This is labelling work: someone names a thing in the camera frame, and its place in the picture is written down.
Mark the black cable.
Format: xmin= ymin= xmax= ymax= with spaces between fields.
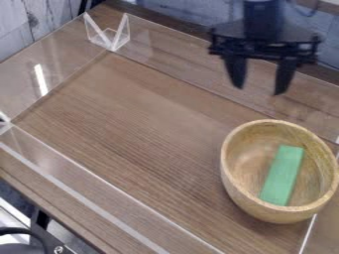
xmin=0 ymin=226 xmax=33 ymax=254

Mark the wooden bowl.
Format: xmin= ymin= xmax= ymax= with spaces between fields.
xmin=220 ymin=119 xmax=339 ymax=224

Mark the black metal table frame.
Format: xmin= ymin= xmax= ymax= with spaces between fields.
xmin=31 ymin=208 xmax=91 ymax=254

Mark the clear acrylic corner bracket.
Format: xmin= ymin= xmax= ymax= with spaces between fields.
xmin=84 ymin=13 xmax=129 ymax=52

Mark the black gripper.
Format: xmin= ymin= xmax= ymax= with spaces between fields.
xmin=208 ymin=0 xmax=322 ymax=95

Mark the green rectangular block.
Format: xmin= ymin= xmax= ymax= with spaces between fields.
xmin=257 ymin=145 xmax=304 ymax=206

